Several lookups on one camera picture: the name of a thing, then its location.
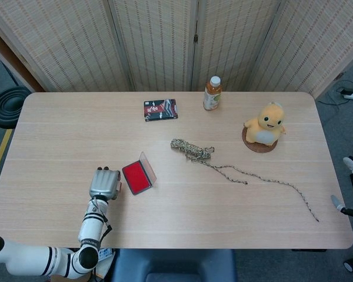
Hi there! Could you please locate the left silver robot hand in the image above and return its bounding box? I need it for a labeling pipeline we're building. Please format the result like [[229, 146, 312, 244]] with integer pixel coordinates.
[[89, 166, 121, 201]]

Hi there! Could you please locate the red ink pad case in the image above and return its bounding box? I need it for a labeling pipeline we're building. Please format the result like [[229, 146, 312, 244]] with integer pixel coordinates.
[[121, 151, 158, 196]]

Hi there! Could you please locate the black red card box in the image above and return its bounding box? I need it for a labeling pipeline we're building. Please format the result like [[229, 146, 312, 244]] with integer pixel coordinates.
[[144, 98, 179, 123]]

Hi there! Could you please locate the round brown cork coaster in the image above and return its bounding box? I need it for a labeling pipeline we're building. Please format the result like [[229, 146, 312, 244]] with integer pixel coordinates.
[[241, 125, 278, 153]]

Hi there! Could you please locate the yellow plush dinosaur toy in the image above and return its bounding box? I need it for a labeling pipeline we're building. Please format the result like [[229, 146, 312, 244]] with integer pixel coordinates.
[[243, 101, 288, 145]]

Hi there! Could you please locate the dark blue chair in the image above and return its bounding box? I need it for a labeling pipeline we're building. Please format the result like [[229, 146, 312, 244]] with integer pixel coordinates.
[[110, 249, 238, 282]]

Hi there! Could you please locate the orange tea bottle white cap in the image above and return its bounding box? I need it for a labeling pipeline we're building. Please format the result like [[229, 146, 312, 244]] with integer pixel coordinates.
[[203, 75, 224, 112]]

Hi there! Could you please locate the bamboo folding screen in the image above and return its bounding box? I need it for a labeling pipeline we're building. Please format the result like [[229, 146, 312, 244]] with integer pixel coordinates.
[[0, 0, 353, 99]]

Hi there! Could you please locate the black floor cable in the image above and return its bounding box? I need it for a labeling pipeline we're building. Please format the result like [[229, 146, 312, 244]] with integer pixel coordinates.
[[316, 79, 353, 107]]

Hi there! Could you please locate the braided tan black rope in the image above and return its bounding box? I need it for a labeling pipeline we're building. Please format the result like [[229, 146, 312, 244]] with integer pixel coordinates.
[[169, 137, 321, 223]]

